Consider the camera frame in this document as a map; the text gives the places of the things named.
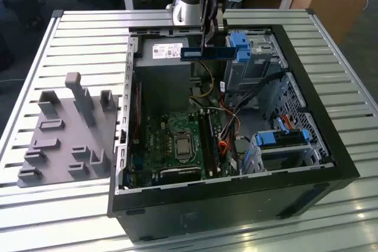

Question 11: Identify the blue RAM stick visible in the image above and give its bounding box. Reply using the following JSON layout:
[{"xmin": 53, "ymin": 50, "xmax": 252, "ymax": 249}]
[{"xmin": 180, "ymin": 46, "xmax": 237, "ymax": 62}]

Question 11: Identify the black RAM slot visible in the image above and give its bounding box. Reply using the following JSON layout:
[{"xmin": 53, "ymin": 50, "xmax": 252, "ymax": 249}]
[{"xmin": 197, "ymin": 109, "xmax": 216, "ymax": 179}]

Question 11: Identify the blue disk carrier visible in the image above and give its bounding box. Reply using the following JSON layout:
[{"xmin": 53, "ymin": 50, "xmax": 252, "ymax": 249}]
[
  {"xmin": 230, "ymin": 31, "xmax": 252, "ymax": 63},
  {"xmin": 255, "ymin": 129, "xmax": 310, "ymax": 149}
]

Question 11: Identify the grey metal drive cage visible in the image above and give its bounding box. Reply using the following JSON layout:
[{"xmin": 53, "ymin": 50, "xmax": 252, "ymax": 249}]
[
  {"xmin": 223, "ymin": 32, "xmax": 289, "ymax": 94},
  {"xmin": 240, "ymin": 129, "xmax": 329, "ymax": 176}
]

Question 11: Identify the grey power supply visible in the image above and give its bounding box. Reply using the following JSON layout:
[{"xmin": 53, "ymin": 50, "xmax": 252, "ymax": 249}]
[{"xmin": 134, "ymin": 38, "xmax": 193, "ymax": 114}]

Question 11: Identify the green motherboard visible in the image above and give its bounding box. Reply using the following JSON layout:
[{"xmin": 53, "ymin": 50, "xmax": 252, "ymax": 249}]
[{"xmin": 126, "ymin": 110, "xmax": 237, "ymax": 189}]

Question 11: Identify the metal CPU socket cover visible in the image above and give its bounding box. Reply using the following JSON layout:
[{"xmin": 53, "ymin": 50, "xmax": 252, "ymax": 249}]
[{"xmin": 172, "ymin": 133, "xmax": 196, "ymax": 163}]

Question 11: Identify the silver CPU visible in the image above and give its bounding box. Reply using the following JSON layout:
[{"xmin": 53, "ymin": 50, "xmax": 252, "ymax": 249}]
[{"xmin": 174, "ymin": 139, "xmax": 193, "ymax": 158}]

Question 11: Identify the black graphics card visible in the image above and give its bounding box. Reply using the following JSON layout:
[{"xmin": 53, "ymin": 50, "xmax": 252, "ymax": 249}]
[{"xmin": 159, "ymin": 166, "xmax": 203, "ymax": 184}]

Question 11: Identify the grey parts rack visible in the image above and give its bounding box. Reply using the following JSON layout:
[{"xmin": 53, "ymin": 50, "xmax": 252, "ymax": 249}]
[{"xmin": 17, "ymin": 71, "xmax": 123, "ymax": 188}]

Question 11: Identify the black PC case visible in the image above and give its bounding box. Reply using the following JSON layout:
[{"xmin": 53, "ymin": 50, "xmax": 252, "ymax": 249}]
[{"xmin": 106, "ymin": 23, "xmax": 361, "ymax": 243}]

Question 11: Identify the yellow wire bundle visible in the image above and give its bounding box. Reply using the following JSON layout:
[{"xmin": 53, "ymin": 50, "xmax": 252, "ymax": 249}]
[{"xmin": 188, "ymin": 60, "xmax": 216, "ymax": 99}]

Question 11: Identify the black cable bundle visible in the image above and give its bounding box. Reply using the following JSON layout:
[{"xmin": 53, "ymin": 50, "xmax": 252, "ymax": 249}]
[{"xmin": 220, "ymin": 71, "xmax": 285, "ymax": 140}]

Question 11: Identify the thin red wire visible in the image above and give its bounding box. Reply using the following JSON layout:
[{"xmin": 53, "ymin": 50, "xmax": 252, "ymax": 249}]
[{"xmin": 133, "ymin": 83, "xmax": 142, "ymax": 144}]

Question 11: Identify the orange flat wire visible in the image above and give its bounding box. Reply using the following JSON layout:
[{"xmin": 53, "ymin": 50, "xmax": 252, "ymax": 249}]
[{"xmin": 217, "ymin": 140, "xmax": 234, "ymax": 158}]

